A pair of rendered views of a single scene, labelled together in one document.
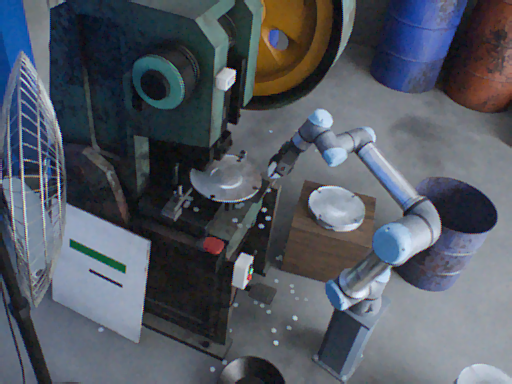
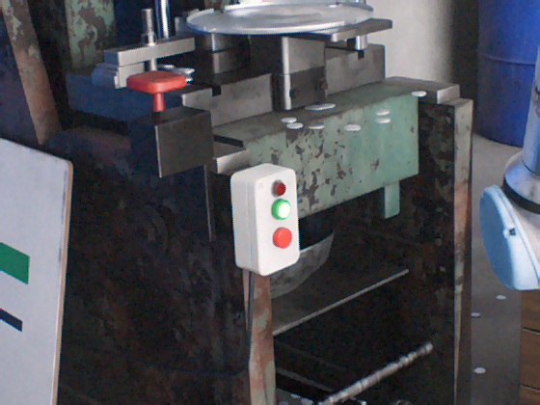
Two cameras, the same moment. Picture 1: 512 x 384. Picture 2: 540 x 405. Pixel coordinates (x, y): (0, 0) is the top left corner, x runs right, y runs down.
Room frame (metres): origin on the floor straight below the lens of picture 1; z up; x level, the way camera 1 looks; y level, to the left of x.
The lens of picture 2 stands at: (0.12, -0.68, 1.03)
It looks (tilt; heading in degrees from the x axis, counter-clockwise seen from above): 18 degrees down; 30
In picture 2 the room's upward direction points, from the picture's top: 3 degrees counter-clockwise
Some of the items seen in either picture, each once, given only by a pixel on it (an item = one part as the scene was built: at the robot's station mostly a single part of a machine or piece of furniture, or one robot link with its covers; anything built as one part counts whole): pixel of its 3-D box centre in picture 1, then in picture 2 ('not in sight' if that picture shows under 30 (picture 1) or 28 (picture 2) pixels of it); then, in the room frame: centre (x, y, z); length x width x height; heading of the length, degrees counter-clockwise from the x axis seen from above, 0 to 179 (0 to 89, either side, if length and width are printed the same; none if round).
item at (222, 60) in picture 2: (196, 178); (226, 48); (1.60, 0.24, 0.72); 0.20 x 0.16 x 0.03; 163
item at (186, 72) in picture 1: (162, 78); not in sight; (1.36, 0.32, 1.31); 0.22 x 0.12 x 0.22; 73
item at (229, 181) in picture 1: (226, 177); (280, 15); (1.56, 0.11, 0.78); 0.29 x 0.29 x 0.01
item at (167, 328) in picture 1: (137, 252); (63, 229); (1.38, 0.44, 0.45); 0.92 x 0.12 x 0.90; 73
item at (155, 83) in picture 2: (213, 250); (157, 104); (1.21, 0.11, 0.72); 0.07 x 0.06 x 0.08; 73
